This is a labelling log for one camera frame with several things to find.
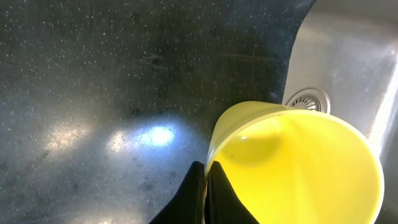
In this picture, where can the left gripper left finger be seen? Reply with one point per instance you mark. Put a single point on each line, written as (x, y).
(186, 202)

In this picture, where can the yellow cup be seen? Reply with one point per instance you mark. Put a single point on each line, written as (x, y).
(295, 171)

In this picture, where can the steel sink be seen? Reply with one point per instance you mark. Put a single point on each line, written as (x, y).
(342, 56)

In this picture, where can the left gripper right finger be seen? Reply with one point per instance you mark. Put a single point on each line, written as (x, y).
(224, 202)

